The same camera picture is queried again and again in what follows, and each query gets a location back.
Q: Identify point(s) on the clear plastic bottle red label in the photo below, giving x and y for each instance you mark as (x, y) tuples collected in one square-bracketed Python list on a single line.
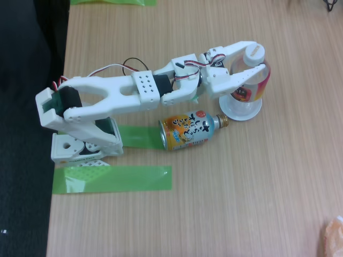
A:
[(261, 85)]

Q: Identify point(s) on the orange drink bottle can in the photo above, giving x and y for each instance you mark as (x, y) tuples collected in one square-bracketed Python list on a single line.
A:
[(187, 131)]

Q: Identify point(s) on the small white round plate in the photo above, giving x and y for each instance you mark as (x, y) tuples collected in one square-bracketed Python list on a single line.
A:
[(241, 117)]

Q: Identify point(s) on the green tape at table edge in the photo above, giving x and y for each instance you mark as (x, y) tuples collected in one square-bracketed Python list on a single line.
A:
[(120, 2)]

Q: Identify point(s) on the long green tape strip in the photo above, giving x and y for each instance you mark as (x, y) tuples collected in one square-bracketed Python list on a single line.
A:
[(134, 179)]

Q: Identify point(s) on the orange plastic bag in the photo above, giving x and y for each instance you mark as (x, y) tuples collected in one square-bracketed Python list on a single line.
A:
[(335, 238)]

